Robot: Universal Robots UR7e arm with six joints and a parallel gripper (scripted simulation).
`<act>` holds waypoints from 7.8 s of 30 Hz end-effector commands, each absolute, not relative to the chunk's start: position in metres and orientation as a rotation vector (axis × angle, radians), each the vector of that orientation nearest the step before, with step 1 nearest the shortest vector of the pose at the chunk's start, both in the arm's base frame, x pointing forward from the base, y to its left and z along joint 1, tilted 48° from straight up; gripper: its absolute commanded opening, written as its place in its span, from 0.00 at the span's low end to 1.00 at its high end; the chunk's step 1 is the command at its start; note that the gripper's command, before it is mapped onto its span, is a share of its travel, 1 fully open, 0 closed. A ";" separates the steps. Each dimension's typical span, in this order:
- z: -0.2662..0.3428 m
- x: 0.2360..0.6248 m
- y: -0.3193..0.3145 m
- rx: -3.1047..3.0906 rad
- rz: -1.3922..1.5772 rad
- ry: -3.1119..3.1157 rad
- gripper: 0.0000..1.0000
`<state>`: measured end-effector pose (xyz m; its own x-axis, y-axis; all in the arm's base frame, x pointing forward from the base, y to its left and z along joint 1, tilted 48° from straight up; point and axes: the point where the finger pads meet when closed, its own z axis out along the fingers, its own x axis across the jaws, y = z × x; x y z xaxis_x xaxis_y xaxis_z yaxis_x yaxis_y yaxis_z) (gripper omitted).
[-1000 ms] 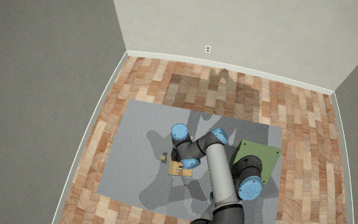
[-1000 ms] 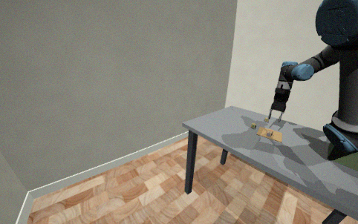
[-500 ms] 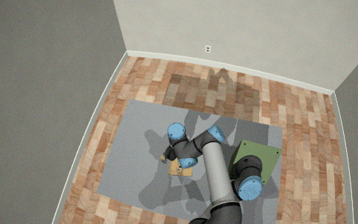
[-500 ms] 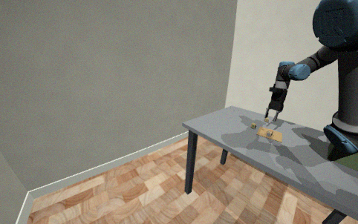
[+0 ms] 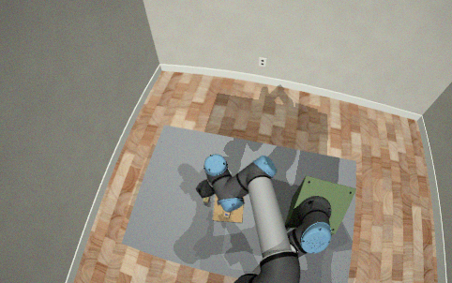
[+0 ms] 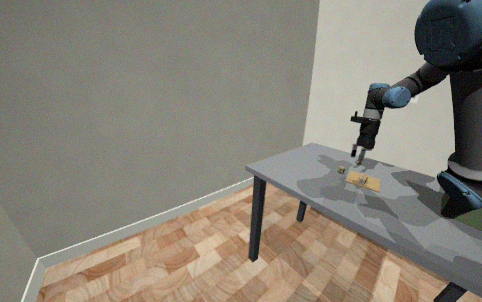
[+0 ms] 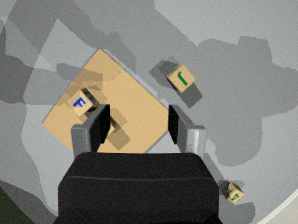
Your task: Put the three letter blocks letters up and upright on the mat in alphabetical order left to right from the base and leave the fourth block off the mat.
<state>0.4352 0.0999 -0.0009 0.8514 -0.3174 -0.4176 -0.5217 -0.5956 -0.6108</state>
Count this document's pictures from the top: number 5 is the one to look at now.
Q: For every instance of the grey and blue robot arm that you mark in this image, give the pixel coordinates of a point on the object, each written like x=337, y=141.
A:
x=315, y=230

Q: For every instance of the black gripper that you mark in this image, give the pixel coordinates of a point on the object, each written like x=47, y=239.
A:
x=204, y=189

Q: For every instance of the tan flat mat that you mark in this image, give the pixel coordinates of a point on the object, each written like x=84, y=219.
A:
x=235, y=216

